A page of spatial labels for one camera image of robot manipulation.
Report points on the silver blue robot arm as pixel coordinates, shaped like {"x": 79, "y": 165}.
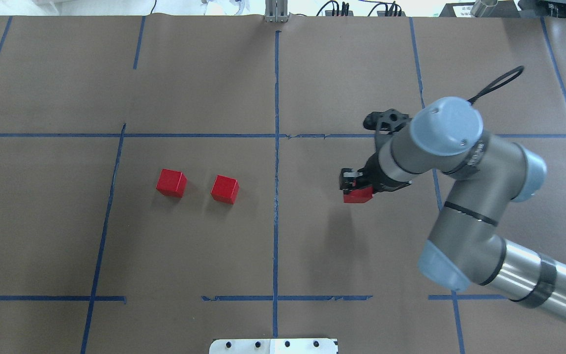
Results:
{"x": 489, "y": 173}

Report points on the red block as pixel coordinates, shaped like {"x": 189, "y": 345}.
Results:
{"x": 359, "y": 196}
{"x": 172, "y": 183}
{"x": 225, "y": 189}

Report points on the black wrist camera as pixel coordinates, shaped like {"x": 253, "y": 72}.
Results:
{"x": 389, "y": 121}

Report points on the white camera pole base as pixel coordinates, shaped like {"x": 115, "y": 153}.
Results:
{"x": 275, "y": 346}

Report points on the small metal cup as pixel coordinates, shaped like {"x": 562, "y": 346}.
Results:
{"x": 483, "y": 8}

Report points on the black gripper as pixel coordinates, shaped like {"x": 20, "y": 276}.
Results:
{"x": 378, "y": 177}

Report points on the aluminium frame post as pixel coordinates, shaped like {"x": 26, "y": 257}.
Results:
{"x": 276, "y": 11}

